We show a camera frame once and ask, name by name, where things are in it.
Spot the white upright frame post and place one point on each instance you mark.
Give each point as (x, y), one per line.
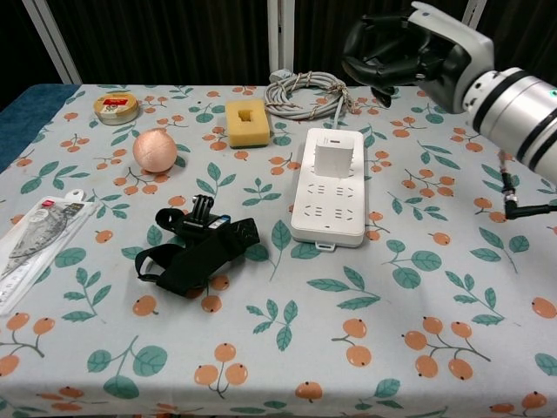
(280, 39)

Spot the white power adapter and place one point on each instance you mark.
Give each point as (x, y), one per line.
(333, 159)

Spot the pink ball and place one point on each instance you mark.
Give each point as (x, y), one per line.
(155, 151)

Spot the yellow sponge with cutout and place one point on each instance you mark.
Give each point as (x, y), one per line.
(248, 130)

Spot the white power strip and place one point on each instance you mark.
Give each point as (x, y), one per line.
(326, 217)

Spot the white slanted frame post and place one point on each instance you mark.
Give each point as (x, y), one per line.
(469, 11)
(56, 43)

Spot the white packaged ruler set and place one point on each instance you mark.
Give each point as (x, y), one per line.
(35, 244)

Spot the round gold tin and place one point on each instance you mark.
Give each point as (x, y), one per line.
(116, 109)

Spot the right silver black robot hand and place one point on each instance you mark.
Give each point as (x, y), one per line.
(457, 48)

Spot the blue table cover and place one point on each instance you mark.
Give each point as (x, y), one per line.
(26, 117)

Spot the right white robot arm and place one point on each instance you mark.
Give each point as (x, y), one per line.
(518, 113)

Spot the floral grey tablecloth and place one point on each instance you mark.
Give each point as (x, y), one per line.
(304, 348)

